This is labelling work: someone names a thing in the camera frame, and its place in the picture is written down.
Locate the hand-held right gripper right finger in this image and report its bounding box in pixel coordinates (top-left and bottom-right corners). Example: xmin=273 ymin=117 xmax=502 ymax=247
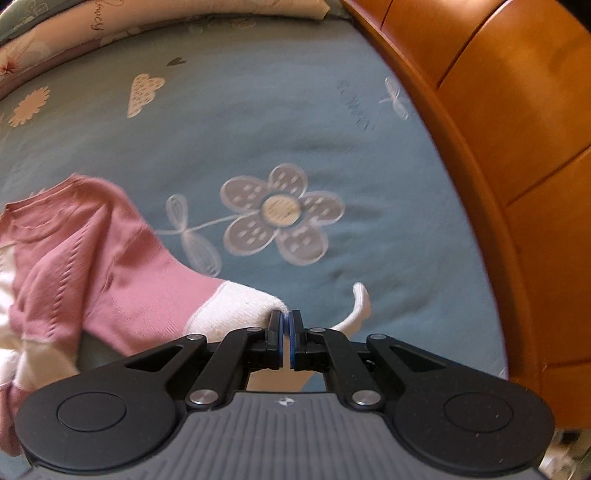
xmin=290 ymin=309 xmax=446 ymax=409

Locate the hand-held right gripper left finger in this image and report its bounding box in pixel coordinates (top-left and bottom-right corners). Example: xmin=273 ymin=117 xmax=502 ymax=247
xmin=124 ymin=310 xmax=289 ymax=409

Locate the pink and cream knit sweater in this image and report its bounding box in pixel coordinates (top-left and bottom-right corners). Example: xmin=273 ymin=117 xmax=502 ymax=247
xmin=0 ymin=174 xmax=372 ymax=457

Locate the blue floral bed sheet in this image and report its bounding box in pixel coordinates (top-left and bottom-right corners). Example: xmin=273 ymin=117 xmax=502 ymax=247
xmin=0 ymin=18 xmax=509 ymax=384

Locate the folded floral quilt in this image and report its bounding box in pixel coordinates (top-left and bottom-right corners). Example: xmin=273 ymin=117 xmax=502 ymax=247
xmin=0 ymin=0 xmax=331 ymax=104

